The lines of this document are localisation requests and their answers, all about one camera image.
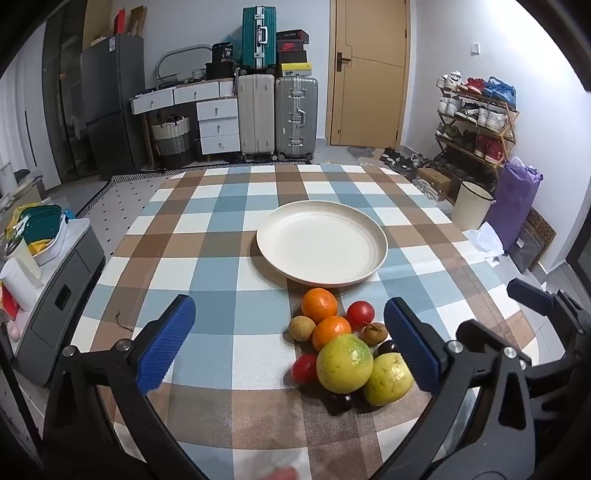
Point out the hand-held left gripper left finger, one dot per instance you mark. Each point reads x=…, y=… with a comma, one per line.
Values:
x=166, y=344

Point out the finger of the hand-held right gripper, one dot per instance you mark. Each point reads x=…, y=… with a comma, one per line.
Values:
x=563, y=381
x=531, y=295

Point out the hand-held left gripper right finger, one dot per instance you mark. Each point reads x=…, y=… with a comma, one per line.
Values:
x=411, y=350

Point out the dark purple plum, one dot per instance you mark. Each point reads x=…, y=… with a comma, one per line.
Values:
x=339, y=402
x=388, y=347

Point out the yellow green citrus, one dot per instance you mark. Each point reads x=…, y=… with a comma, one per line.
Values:
x=388, y=381
x=344, y=363

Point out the brown kiwi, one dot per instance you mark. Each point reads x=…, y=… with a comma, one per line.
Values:
x=301, y=328
x=375, y=333

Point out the red tomato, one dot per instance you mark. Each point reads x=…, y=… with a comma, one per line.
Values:
x=360, y=314
x=304, y=369

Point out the orange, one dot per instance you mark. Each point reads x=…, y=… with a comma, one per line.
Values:
x=319, y=304
x=331, y=332

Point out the cream round plate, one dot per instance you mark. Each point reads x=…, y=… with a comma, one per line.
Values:
x=322, y=244

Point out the dark doormat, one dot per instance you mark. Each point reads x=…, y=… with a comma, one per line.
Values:
x=535, y=240

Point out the white plastic bag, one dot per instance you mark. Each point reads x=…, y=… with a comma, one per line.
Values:
x=485, y=240

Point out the checkered tablecloth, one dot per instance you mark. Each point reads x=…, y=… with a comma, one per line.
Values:
x=217, y=277

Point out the purple bag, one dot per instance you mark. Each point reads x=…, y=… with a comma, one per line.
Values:
x=515, y=203

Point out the white bucket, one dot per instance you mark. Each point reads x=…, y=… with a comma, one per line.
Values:
x=471, y=207

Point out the grey cart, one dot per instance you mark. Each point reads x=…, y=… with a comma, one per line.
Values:
x=60, y=295

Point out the cardboard box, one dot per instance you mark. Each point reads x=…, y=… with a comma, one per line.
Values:
x=434, y=182

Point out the white dotted rug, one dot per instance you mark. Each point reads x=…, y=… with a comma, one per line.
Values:
x=124, y=194

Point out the white cup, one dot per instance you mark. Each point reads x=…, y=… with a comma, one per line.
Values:
x=18, y=286

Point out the stack of green yellow baskets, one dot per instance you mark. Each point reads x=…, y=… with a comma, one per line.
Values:
x=39, y=226

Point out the wooden shoe rack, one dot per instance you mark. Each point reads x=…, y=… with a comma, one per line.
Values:
x=475, y=129

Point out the pile of dark shoes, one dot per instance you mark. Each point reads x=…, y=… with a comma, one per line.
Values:
x=404, y=161

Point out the woven basket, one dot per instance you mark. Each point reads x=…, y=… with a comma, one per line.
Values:
x=171, y=143

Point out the grey rag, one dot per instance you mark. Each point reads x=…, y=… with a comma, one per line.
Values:
x=360, y=152

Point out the white drawer desk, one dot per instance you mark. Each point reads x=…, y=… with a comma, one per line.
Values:
x=217, y=124

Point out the grey refrigerator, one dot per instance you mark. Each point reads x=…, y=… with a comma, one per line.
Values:
x=113, y=106

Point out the white suitcase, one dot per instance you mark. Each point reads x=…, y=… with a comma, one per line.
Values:
x=256, y=115

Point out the silver suitcase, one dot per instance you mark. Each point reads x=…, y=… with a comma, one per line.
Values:
x=296, y=117

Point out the white curtain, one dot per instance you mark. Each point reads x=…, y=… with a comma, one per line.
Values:
x=23, y=115

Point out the dark glass cabinet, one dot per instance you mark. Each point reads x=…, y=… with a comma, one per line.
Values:
x=64, y=92

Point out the wooden door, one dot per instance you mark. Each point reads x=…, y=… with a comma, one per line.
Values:
x=369, y=69

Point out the black bag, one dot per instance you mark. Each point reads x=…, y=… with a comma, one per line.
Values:
x=227, y=53

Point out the yellow shoe box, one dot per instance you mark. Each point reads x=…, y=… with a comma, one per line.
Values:
x=295, y=69

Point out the teal suitcase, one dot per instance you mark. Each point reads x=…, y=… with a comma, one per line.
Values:
x=258, y=39

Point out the red black shoe box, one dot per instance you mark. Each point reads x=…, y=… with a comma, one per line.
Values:
x=292, y=45

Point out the folded cardboard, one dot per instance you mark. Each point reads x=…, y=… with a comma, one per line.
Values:
x=137, y=21

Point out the red paper bag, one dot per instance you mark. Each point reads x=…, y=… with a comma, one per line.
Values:
x=120, y=21

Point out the grey oval frame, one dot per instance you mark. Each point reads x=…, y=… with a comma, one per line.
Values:
x=162, y=60

